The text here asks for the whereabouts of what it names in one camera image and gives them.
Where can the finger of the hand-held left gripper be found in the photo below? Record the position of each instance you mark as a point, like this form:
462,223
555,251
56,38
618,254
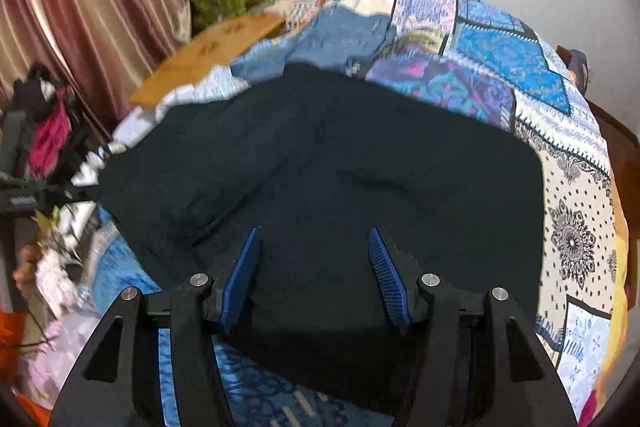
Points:
70,194

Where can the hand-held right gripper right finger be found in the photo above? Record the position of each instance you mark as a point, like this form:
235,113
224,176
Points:
390,277

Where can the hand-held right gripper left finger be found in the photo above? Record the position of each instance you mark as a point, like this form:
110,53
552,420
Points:
242,277

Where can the black pants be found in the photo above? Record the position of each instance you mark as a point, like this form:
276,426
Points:
325,157

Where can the person's left hand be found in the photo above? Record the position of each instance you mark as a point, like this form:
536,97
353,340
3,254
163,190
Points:
26,274

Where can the dark and pink clothes pile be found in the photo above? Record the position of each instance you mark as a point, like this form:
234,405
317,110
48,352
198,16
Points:
47,132

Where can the pale pink white cloth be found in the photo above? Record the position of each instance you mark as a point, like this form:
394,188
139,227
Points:
70,332

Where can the wooden lap table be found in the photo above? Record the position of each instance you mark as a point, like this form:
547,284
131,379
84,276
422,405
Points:
200,52

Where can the blue denim jeans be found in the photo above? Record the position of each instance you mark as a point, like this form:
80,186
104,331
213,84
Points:
345,39

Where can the patchwork printed bedsheet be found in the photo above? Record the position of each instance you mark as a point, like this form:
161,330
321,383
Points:
505,52

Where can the striped beige cloth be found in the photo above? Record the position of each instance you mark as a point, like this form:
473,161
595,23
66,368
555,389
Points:
300,9

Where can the dark grey cloth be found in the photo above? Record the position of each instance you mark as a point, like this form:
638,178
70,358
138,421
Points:
575,67

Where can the wooden bed frame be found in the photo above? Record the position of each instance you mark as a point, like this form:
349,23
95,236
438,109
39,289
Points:
620,142

